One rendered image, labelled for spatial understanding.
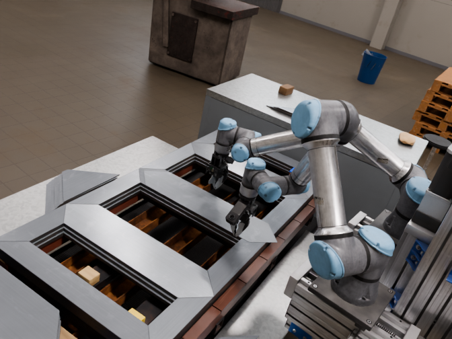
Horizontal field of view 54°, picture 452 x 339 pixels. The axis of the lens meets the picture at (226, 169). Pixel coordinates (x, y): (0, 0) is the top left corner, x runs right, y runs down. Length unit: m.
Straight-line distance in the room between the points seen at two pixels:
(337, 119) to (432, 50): 10.17
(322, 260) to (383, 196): 1.29
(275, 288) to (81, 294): 0.83
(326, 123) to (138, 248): 0.85
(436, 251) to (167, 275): 0.90
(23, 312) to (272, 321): 0.90
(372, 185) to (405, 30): 9.24
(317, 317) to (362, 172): 1.14
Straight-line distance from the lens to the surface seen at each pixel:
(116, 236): 1.78
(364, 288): 1.49
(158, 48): 6.39
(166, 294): 1.60
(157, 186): 2.09
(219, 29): 5.89
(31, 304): 1.56
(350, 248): 1.34
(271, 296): 1.94
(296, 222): 2.15
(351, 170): 2.56
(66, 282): 1.60
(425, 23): 11.52
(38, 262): 1.68
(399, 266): 1.68
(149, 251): 1.73
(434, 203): 1.57
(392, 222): 1.91
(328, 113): 1.35
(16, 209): 2.11
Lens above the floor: 2.00
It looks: 29 degrees down
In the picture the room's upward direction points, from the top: 13 degrees clockwise
